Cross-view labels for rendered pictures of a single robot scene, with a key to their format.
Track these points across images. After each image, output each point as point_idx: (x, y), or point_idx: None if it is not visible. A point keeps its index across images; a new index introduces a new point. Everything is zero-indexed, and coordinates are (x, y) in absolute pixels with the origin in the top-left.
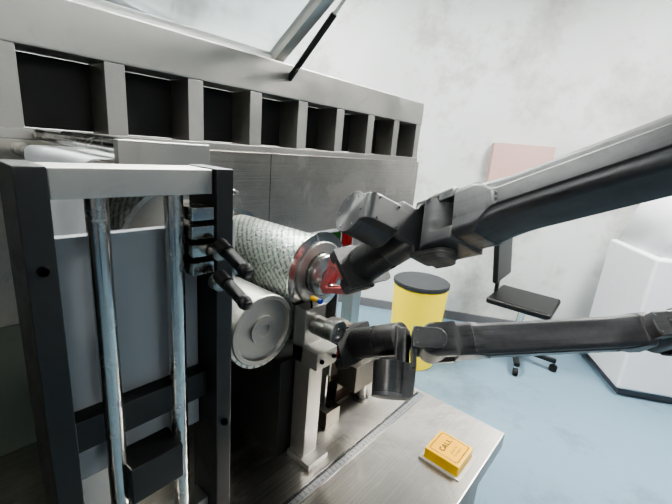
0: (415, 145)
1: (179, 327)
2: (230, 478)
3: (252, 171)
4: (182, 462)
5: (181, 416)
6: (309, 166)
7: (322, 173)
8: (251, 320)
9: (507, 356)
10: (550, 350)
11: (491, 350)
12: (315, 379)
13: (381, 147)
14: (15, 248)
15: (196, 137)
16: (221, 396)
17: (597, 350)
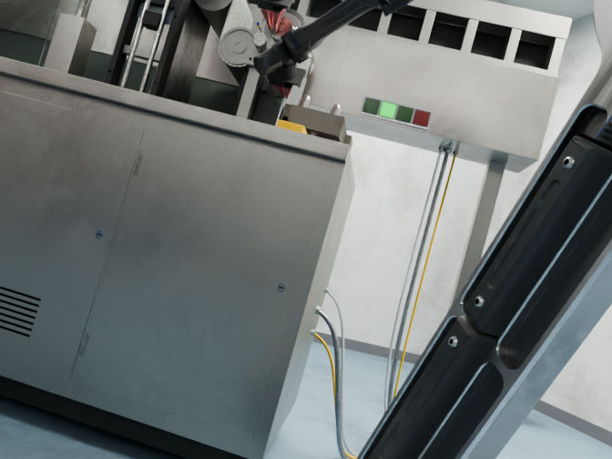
0: (554, 58)
1: None
2: None
3: (332, 37)
4: (158, 20)
5: (165, 6)
6: (386, 45)
7: (400, 54)
8: (234, 37)
9: (316, 32)
10: (327, 15)
11: (305, 26)
12: (251, 79)
13: (502, 58)
14: None
15: (300, 13)
16: (177, 5)
17: (348, 5)
